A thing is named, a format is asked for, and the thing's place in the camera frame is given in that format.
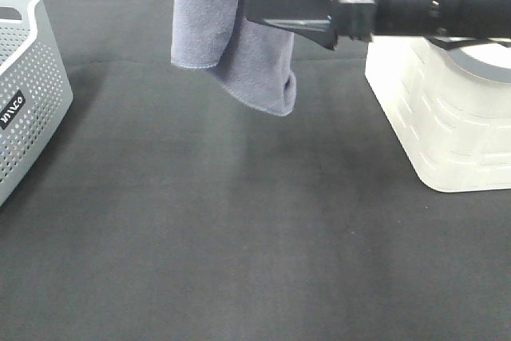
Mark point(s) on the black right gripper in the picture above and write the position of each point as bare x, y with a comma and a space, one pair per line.
321, 21

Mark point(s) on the grey microfibre towel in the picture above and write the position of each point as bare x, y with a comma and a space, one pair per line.
251, 62

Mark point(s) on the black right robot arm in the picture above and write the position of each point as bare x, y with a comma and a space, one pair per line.
449, 24

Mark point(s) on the grey perforated laundry basket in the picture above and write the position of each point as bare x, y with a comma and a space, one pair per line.
35, 91

